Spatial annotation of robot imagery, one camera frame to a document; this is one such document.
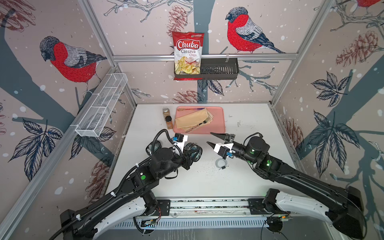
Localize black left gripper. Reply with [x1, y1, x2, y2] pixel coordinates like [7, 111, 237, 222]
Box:
[156, 145, 200, 180]

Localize white cable front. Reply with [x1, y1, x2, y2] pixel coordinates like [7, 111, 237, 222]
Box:
[214, 158, 229, 171]

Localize black cable with charger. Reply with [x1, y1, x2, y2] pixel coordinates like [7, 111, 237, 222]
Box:
[145, 140, 163, 156]

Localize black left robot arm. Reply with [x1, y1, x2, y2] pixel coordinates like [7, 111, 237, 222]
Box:
[51, 129, 203, 240]

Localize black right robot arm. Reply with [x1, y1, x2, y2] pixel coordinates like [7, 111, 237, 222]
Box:
[208, 133, 368, 240]

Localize pink plastic tray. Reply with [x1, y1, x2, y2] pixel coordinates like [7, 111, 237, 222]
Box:
[173, 106, 226, 135]

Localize black fork on tray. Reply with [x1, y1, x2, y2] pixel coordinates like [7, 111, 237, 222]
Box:
[186, 118, 210, 133]

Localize brown spice bottle black cap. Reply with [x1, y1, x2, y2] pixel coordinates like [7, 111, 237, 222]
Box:
[165, 116, 174, 130]

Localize tan spice jar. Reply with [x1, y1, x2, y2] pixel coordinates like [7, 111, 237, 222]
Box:
[163, 108, 170, 118]

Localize red cassava chips bag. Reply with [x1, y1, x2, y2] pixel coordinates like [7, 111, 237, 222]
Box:
[172, 32, 205, 80]

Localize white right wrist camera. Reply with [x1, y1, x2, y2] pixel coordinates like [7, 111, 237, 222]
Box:
[214, 143, 234, 160]

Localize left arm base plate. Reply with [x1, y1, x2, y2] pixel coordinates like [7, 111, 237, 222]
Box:
[129, 199, 171, 217]

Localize black wall basket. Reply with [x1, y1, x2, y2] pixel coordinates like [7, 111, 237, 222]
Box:
[175, 58, 239, 81]

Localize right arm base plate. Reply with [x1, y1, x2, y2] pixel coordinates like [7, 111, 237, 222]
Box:
[248, 198, 291, 215]

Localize white wire mesh basket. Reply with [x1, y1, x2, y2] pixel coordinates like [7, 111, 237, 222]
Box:
[75, 73, 128, 138]

